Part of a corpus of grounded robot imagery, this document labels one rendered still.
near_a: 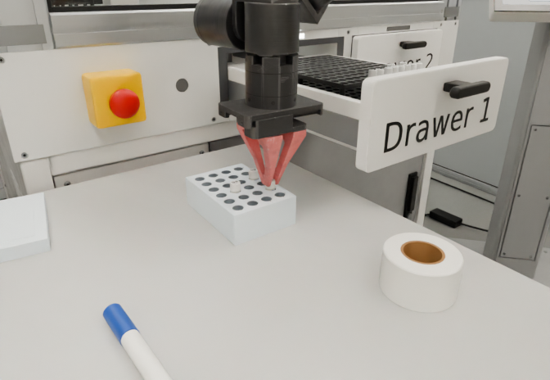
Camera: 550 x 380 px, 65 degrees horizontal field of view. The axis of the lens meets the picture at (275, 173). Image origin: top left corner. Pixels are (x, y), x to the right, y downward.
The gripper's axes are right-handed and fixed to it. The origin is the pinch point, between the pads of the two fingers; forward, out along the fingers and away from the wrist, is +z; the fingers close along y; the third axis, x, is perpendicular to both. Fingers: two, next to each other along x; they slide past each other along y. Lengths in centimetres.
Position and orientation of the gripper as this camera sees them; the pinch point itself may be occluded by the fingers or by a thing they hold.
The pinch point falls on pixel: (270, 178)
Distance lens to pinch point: 51.4
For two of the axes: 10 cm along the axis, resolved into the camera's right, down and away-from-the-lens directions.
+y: -8.2, 2.2, -5.2
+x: 5.7, 3.4, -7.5
